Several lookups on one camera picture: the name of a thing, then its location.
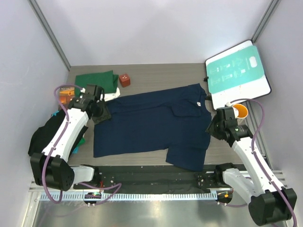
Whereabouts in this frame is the brown cover book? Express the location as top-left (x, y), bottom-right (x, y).
top-left (59, 87), bottom-right (75, 107)

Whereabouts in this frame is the black crumpled t-shirt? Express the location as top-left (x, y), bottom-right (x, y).
top-left (27, 109), bottom-right (89, 157)

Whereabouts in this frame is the aluminium frame post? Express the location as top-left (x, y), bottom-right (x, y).
top-left (251, 0), bottom-right (281, 43)
top-left (28, 0), bottom-right (71, 71)

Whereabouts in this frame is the red cube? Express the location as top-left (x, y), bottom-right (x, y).
top-left (119, 73), bottom-right (131, 87)

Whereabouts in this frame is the white folded t-shirt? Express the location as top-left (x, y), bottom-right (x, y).
top-left (104, 88), bottom-right (121, 102)

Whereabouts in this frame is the navy blue t-shirt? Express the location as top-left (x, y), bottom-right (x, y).
top-left (93, 84), bottom-right (212, 171)

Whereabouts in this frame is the right aluminium frame post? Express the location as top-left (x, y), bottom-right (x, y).
top-left (251, 0), bottom-right (281, 43)

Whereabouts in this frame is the green folded t-shirt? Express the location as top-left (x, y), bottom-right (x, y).
top-left (75, 70), bottom-right (119, 94)

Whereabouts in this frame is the left aluminium frame post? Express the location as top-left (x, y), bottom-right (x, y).
top-left (28, 0), bottom-right (71, 71)

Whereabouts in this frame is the white whiteboard black frame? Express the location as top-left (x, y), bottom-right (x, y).
top-left (205, 40), bottom-right (272, 109)

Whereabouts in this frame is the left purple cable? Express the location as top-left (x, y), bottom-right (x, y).
top-left (42, 84), bottom-right (122, 206)

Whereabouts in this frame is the white mug orange inside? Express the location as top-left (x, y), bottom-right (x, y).
top-left (232, 104), bottom-right (249, 125)

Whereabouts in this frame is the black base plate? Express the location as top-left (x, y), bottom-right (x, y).
top-left (87, 165), bottom-right (230, 194)

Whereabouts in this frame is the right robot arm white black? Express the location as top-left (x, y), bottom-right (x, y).
top-left (206, 106), bottom-right (297, 226)

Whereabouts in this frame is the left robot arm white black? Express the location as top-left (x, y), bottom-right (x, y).
top-left (28, 85), bottom-right (110, 191)

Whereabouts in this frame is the teal folding board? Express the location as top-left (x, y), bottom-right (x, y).
top-left (206, 45), bottom-right (264, 94)

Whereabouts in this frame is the white slotted cable duct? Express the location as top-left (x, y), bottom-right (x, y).
top-left (39, 192), bottom-right (217, 202)

